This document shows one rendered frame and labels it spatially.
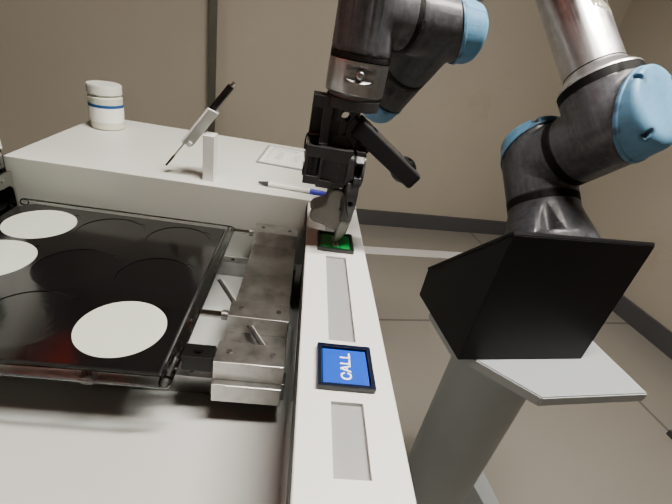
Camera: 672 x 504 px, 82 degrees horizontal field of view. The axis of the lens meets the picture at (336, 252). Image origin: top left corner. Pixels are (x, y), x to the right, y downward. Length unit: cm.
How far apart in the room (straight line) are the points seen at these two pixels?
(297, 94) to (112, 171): 197
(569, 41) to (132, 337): 73
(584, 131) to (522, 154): 11
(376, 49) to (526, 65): 271
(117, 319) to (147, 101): 227
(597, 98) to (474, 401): 55
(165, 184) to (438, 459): 80
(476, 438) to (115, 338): 69
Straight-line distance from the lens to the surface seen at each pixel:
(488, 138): 318
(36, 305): 60
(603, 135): 68
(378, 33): 51
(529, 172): 74
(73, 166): 84
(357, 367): 41
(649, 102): 68
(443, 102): 294
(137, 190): 81
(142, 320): 54
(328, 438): 35
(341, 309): 48
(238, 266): 74
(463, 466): 99
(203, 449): 51
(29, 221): 80
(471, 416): 87
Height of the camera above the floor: 125
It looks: 29 degrees down
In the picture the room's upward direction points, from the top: 11 degrees clockwise
